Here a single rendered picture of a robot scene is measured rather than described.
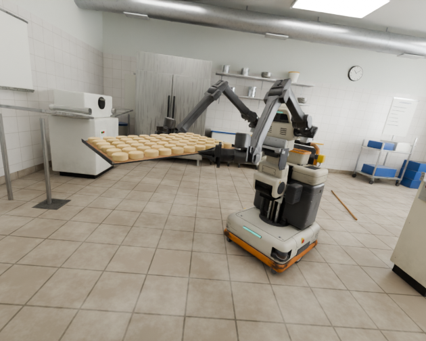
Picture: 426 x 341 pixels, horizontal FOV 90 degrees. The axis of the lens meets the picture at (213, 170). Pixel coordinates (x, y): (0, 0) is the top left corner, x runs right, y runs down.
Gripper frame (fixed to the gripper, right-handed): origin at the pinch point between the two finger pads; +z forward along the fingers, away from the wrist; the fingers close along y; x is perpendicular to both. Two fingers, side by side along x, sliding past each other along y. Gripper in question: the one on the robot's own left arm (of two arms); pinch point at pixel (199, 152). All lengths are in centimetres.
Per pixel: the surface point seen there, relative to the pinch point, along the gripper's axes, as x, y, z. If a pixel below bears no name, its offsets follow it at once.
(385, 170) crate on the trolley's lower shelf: 402, 88, -388
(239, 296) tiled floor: 25, 101, -31
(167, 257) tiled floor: 53, 100, 25
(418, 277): 56, 94, -172
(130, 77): 417, -61, 209
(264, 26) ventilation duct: 344, -158, -61
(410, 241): 71, 72, -170
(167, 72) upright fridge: 345, -71, 107
